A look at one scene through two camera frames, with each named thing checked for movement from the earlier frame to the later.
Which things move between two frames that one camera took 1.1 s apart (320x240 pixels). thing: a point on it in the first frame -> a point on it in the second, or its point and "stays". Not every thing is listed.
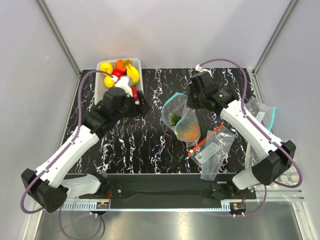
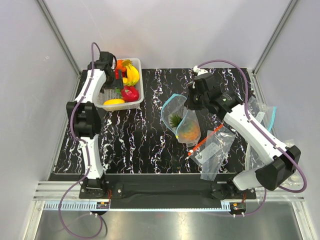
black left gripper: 141,109 -> 117,83
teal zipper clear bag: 181,120 stays
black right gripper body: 195,99 stays
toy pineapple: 186,128 stays
